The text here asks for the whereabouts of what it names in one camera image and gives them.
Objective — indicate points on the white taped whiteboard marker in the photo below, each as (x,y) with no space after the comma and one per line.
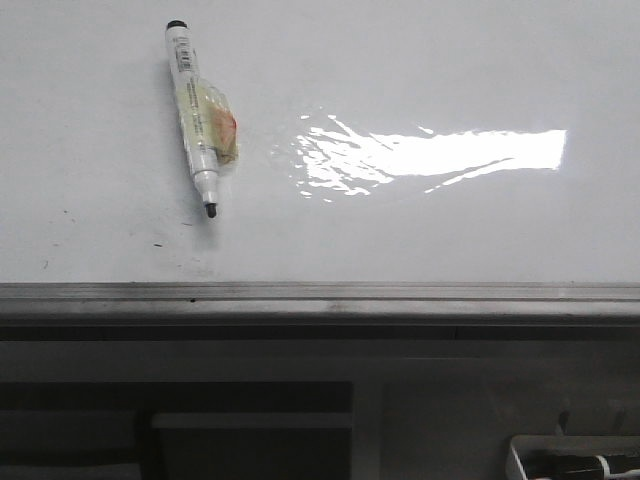
(208,126)

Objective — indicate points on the white marker tray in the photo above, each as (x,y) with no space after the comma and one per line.
(523,447)

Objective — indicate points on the black marker in tray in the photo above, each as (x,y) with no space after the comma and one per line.
(582,467)

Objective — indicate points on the dark cabinet panel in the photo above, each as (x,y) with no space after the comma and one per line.
(190,430)

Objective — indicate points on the white whiteboard with metal frame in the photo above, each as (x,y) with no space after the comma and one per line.
(459,158)

